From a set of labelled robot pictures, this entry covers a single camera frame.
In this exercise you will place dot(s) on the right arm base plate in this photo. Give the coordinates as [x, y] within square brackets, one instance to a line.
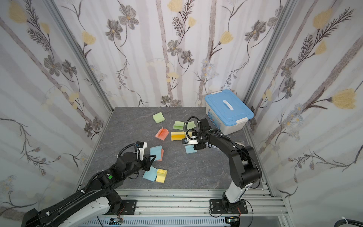
[222, 206]

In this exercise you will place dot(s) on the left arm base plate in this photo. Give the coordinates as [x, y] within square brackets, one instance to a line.
[124, 207]

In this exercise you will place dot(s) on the large yellow memo pad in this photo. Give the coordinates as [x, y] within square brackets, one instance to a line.
[178, 135]

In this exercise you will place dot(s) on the small circuit board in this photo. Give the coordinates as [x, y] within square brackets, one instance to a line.
[116, 221]

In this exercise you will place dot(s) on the aluminium rail frame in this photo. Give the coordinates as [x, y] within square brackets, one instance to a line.
[190, 208]

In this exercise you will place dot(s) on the torn green memo page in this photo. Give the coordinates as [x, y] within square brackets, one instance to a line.
[191, 125]

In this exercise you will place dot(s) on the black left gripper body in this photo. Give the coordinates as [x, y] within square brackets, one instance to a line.
[137, 166]

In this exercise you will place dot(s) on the green memo pad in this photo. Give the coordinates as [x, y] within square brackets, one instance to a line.
[158, 117]
[178, 125]

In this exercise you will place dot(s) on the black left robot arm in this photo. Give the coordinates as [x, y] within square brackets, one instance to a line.
[98, 197]

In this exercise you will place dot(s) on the small yellow memo pad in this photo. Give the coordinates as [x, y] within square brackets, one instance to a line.
[161, 175]

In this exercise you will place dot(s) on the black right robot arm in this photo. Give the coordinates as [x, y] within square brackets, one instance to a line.
[245, 170]

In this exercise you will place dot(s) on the pink memo pad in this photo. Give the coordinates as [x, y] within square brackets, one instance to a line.
[162, 154]

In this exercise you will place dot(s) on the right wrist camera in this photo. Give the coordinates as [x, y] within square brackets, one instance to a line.
[203, 127]

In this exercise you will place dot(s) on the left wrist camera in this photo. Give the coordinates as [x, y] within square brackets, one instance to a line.
[141, 146]

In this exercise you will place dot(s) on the red memo pad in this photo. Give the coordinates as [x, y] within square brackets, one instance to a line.
[162, 134]

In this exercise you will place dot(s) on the white box with blue lid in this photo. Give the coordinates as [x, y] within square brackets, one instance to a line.
[227, 112]

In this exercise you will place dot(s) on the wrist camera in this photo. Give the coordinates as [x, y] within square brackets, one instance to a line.
[203, 127]
[141, 146]

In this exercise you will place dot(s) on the torn blue memo page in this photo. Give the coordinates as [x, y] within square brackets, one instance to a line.
[190, 149]

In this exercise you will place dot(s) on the blue memo pad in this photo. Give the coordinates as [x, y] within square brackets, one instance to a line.
[156, 151]
[151, 175]

